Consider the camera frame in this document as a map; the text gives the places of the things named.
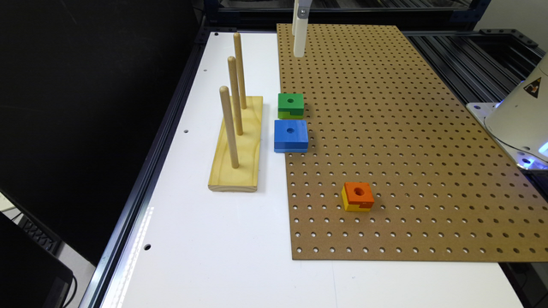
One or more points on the blue wooden block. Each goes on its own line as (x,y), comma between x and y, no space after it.
(290,136)

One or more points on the orange and yellow wooden block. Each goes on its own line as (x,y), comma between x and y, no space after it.
(357,197)

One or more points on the black monitor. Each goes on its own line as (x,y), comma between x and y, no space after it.
(30,276)

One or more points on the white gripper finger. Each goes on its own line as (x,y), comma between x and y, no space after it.
(300,37)
(294,17)

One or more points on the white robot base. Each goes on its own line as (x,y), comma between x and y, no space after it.
(518,123)

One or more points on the black aluminium table frame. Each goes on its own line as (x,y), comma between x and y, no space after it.
(167,252)

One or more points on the rear wooden peg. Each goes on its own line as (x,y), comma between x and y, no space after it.
(240,69)

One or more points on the middle wooden peg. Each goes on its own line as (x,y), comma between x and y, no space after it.
(235,95)

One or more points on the front wooden peg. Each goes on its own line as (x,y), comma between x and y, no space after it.
(229,126)

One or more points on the wooden peg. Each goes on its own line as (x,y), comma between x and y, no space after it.
(235,95)
(229,126)
(240,69)

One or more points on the green wooden block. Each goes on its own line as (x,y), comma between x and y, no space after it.
(290,106)

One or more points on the wooden peg base board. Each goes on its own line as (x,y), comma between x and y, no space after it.
(244,179)

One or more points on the brown perforated pegboard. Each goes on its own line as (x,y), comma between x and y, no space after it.
(376,112)

